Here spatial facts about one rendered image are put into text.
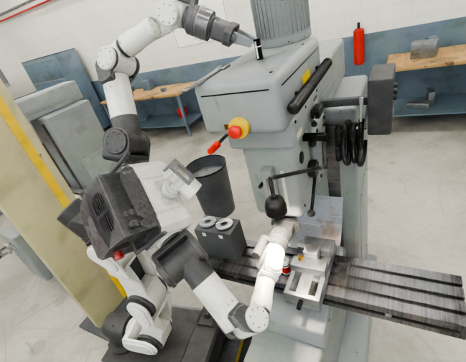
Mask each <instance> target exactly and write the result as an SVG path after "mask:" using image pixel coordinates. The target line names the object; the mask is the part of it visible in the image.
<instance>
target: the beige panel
mask: <svg viewBox="0 0 466 362"><path fill-rule="evenodd" d="M75 199H76V197H75V196H74V194H73V192H72V190H71V189H70V188H69V186H68V185H67V183H66V181H65V180H64V178H63V176H62V175H61V174H60V172H59V170H58V168H57V167H56V166H55V163H54V162H53V161H52V159H51V158H50V156H49V154H48V153H47V151H46V149H45V148H44V147H43V145H42V143H41V141H40V140H39V139H38V137H37V135H36V134H35V132H34V131H33V129H32V127H31V126H30V125H29V123H28V121H27V120H26V118H25V117H24V114H23V113H22V112H21V110H20V109H19V107H18V105H17V104H16V102H15V100H14V99H13V98H12V96H11V94H10V92H9V91H8V90H7V88H6V86H5V85H4V83H3V82H2V80H1V78H0V210H1V212H2V213H3V214H4V215H5V216H6V217H7V219H8V220H9V221H10V222H11V224H12V225H13V226H14V227H15V228H16V229H17V231H18V232H19V233H20V235H21V236H22V237H23V238H24V240H25V241H26V242H27V243H28V244H29V245H30V247H31V248H32V249H33V251H34V252H35V253H36V254H37V255H38V257H39V258H40V259H41V260H42V261H43V263H44V264H45V265H46V267H47V268H48V269H49V270H50V271H51V272H52V274H53V275H54V276H55V277H56V279H57V280H58V281H59V283H61V285H62V286H63V287H64V288H65V290H66V291H67V292H68V293H69V295H70V296H71V297H72V298H73V299H74V300H75V302H76V303H77V304H78V306H79V307H80V308H81V309H82V311H83V312H84V313H85V314H86V315H87V317H86V318H85V319H84V321H82V322H81V324H80V325H79V327H80V328H82V329H84V330H86V331H88V332H90V333H92V334H94V335H97V336H98V337H100V338H102V339H104V340H107V341H109V342H110V340H109V339H108V338H107V337H106V336H105V335H104V334H103V333H102V330H101V328H102V324H103V321H104V320H105V318H106V316H107V315H108V314H109V313H111V312H129V311H128V310H127V308H126V307H127V304H126V300H127V299H128V297H127V293H126V291H125V289H124V288H123V286H122V285H121V283H120V281H119V280H118V278H116V277H113V276H111V275H110V274H109V273H108V271H107V269H105V268H104V267H102V266H101V265H99V264H97V263H95V262H94V261H93V260H91V259H90V258H89V257H88V255H87V249H88V247H87V246H86V243H85V242H84V241H82V238H81V237H78V236H77V235H75V234H74V233H73V232H72V231H71V230H69V229H68V228H66V227H65V226H64V225H63V224H61V223H60V222H59V221H57V217H58V215H59V214H60V213H61V212H62V211H63V210H64V209H65V208H66V207H67V206H68V205H69V204H70V203H71V202H72V201H74V200H75Z"/></svg>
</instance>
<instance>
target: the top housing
mask: <svg viewBox="0 0 466 362"><path fill-rule="evenodd" d="M262 53H263V57H264V58H263V59H262V60H257V57H256V51H255V48H254V49H252V50H251V51H249V52H247V53H246V54H244V55H243V56H241V57H239V58H238V59H237V60H235V61H233V62H232V63H230V67H229V68H227V69H225V70H221V71H220V72H219V73H217V74H215V75H214V76H212V77H211V78H209V79H207V80H206V81H204V82H203V83H201V84H199V85H198V86H197V87H195V93H196V96H197V100H198V103H199V106H200V110H201V113H202V117H203V120H204V122H205V126H206V129H207V131H208V132H209V133H210V134H228V130H225V127H224V124H229V123H230V121H231V120H233V119H234V118H235V117H242V118H244V119H245V120H247V122H248V123H249V126H250V131H249V133H271V132H283V131H284V130H285V129H286V128H287V127H288V125H289V124H290V122H291V121H292V119H293V118H294V117H295V115H296V114H295V115H292V114H290V113H289V112H288V111H287V106H288V105H289V103H290V102H291V101H292V99H293V98H294V97H295V91H299V90H300V89H301V88H302V86H303V85H304V84H305V83H306V82H307V81H308V79H309V78H310V77H311V75H312V74H313V72H314V71H315V70H316V68H315V67H316V66H319V65H320V50H319V42H318V39H317V38H315V37H310V38H306V39H305V40H302V41H299V42H295V43H293V44H290V45H284V46H281V47H274V48H268V49H262Z"/></svg>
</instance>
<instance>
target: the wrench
mask: <svg viewBox="0 0 466 362"><path fill-rule="evenodd" d="M229 67H230V64H227V65H225V66H224V67H222V65H219V66H218V67H216V68H215V69H214V71H212V72H211V73H209V74H207V75H206V76H204V77H203V78H201V79H199V80H198V81H196V82H194V83H193V84H192V85H189V86H188V87H186V88H185V89H183V90H182V92H183V93H186V92H189V91H190V90H192V89H193V88H195V87H197V86H198V85H199V84H201V83H203V82H204V81H206V80H207V79H209V78H211V77H212V76H214V75H215V74H217V73H219V72H220V71H221V70H225V69H227V68H229Z"/></svg>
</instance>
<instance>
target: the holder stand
mask: <svg viewBox="0 0 466 362"><path fill-rule="evenodd" d="M194 231H195V234H196V236H197V239H198V241H199V242H200V243H201V245H202V246H203V248H204V249H205V250H206V251H207V253H208V255H209V256H216V257H220V258H224V259H231V260H235V261H239V259H240V257H241V255H242V254H243V252H244V250H245V248H246V246H247V243H246V239H245V236H244V233H243V229H242V226H241V222H240V220H239V219H232V218H221V217H214V216H208V215H205V216H204V217H203V218H202V220H201V221H200V222H199V223H198V225H197V226H196V228H195V229H194Z"/></svg>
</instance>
